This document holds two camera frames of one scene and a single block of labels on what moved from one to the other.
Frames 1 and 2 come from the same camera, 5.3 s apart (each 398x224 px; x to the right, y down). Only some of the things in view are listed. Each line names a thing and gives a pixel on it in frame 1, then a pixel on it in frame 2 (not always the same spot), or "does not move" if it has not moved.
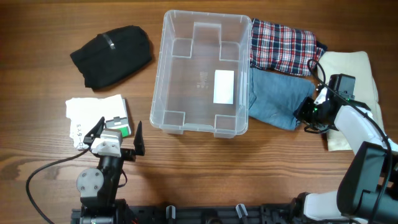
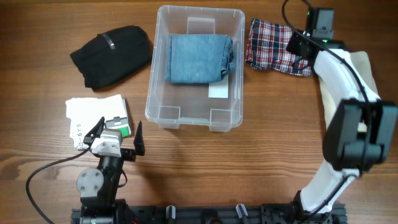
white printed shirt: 84,114 does not move
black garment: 110,57 does not move
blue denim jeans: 273,98 -> 199,58
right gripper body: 310,112 -> 295,43
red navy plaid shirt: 282,48 does not move
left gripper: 130,154 does not move
